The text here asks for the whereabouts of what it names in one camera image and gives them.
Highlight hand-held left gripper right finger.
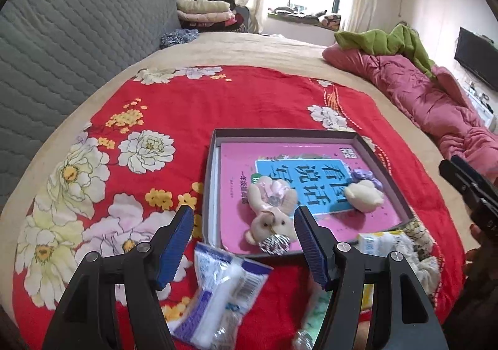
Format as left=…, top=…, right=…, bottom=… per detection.
left=294, top=206, right=448, bottom=350

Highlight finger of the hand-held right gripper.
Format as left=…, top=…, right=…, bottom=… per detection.
left=439, top=155, right=498, bottom=234

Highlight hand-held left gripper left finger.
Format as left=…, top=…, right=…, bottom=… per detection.
left=41, top=204, right=195, bottom=350

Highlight beige teddy bear pink bow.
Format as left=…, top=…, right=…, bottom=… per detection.
left=244, top=176, right=300, bottom=256

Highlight white yellow packet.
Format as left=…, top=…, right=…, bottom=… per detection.
left=357, top=231, right=405, bottom=257

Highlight white blue cotton pad packet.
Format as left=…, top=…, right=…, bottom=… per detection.
left=171, top=242, right=273, bottom=350

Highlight green tissue pack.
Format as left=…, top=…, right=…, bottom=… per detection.
left=294, top=288, right=335, bottom=350

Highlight beige teddy bear purple bow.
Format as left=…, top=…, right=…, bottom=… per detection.
left=344, top=167, right=386, bottom=212

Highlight dark shallow cardboard box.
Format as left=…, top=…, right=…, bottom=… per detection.
left=202, top=128, right=415, bottom=259

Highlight white floral scrunchie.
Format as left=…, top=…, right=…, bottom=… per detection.
left=383, top=231, right=442, bottom=296

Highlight person's right forearm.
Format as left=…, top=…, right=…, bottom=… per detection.
left=445, top=266, right=498, bottom=350

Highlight person's right hand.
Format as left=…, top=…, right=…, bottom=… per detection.
left=465, top=222, right=498, bottom=269

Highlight white tv cabinet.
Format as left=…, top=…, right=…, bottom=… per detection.
left=465, top=79, right=498, bottom=121

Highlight pink quilt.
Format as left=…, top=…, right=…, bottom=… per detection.
left=322, top=43, right=498, bottom=183

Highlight pink book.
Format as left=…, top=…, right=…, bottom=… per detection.
left=220, top=142, right=401, bottom=255

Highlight black television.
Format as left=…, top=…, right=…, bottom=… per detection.
left=454, top=27, right=498, bottom=92

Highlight red floral blanket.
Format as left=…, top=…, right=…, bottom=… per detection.
left=12, top=65, right=467, bottom=350

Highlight green blanket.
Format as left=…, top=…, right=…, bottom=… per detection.
left=335, top=23, right=436, bottom=78

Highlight blue patterned cloth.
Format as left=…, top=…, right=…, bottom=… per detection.
left=160, top=29, right=200, bottom=50

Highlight grey quilted headboard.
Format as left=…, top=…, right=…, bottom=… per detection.
left=0, top=0, right=183, bottom=214

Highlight windowsill cushions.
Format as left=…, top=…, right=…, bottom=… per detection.
left=268, top=7, right=342, bottom=29

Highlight stack of folded blankets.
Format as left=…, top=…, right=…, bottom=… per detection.
left=176, top=0, right=234, bottom=26

